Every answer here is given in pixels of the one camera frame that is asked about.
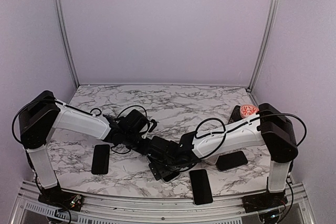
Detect black phone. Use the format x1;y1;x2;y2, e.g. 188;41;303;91
216;151;248;172
189;169;213;206
162;172;180;183
91;144;110;175

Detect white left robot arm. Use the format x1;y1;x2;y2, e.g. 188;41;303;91
11;90;157;206

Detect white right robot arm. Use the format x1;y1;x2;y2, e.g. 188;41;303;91
147;103;298;207

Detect red white patterned bowl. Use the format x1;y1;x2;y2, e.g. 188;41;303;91
239;104;259;119

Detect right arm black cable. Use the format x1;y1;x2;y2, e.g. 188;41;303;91
167;112;308;168

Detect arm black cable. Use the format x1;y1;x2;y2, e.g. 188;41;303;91
12;98;148;155
167;112;308;168

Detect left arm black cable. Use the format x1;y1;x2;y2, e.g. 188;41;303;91
12;98;148;155

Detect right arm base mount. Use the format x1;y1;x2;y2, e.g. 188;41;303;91
242;178;288;213

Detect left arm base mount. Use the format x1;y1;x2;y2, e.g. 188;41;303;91
38;184;83;212

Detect aluminium front rail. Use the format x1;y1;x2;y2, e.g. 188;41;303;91
10;184;316;224

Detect aluminium right corner post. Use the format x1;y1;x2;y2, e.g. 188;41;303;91
248;0;279;92

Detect aluminium corner post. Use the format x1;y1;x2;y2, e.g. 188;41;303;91
54;0;80;89
248;0;279;92

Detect aluminium left corner post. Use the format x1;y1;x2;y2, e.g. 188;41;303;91
54;0;80;89

